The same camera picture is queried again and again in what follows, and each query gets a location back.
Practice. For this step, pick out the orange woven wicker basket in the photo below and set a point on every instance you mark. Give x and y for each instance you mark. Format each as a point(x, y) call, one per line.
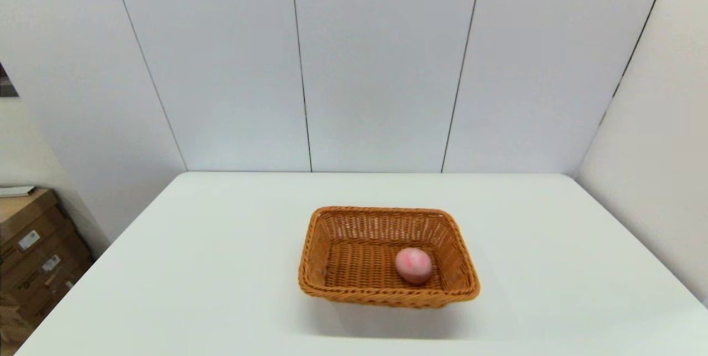
point(354, 267)

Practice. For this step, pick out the pink peach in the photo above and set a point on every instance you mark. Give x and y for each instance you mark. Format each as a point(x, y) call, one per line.
point(413, 265)

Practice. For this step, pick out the white flat sheet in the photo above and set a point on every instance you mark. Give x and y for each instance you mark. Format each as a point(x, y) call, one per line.
point(16, 191)

